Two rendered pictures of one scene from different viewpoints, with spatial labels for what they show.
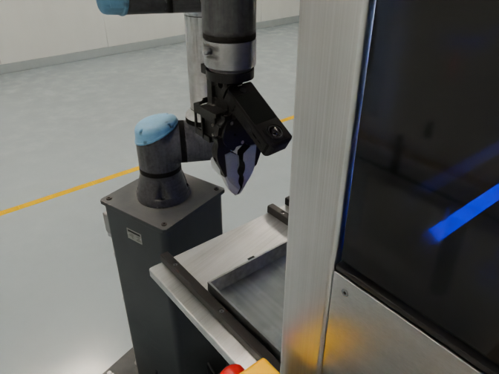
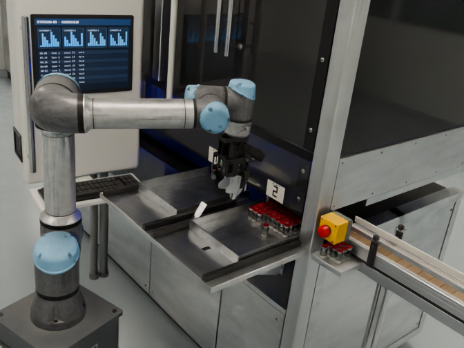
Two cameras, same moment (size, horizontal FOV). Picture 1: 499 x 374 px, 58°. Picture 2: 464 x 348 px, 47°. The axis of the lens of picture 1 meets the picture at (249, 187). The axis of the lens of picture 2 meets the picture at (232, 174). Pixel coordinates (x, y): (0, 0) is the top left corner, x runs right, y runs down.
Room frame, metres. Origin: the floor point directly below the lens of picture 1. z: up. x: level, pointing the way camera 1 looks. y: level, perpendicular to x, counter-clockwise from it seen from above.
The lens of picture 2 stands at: (0.73, 1.49, 1.81)
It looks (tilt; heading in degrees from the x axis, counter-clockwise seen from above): 24 degrees down; 267
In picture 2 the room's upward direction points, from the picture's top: 6 degrees clockwise
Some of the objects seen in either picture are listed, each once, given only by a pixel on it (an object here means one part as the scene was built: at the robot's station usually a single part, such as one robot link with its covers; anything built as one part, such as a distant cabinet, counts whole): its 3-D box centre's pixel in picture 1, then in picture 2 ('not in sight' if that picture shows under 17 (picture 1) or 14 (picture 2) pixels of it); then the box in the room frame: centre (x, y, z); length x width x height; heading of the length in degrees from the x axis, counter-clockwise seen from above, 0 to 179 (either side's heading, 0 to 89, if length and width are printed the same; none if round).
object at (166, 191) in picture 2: not in sight; (194, 190); (0.77, -0.40, 0.90); 0.34 x 0.26 x 0.04; 39
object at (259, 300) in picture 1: (325, 309); (251, 228); (0.56, -0.13, 0.90); 0.34 x 0.26 x 0.04; 39
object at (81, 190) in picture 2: not in sight; (92, 188); (1.19, -0.50, 0.82); 0.40 x 0.14 x 0.02; 32
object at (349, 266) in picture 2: not in sight; (339, 259); (0.27, -0.02, 0.87); 0.14 x 0.13 x 0.02; 39
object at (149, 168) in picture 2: not in sight; (144, 175); (1.03, -0.86, 0.73); 1.98 x 0.01 x 0.25; 129
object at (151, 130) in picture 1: (160, 141); (56, 262); (1.11, 0.24, 0.96); 0.13 x 0.12 x 0.14; 101
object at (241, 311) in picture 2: not in sight; (223, 207); (0.63, -1.15, 0.44); 2.06 x 1.00 x 0.88; 129
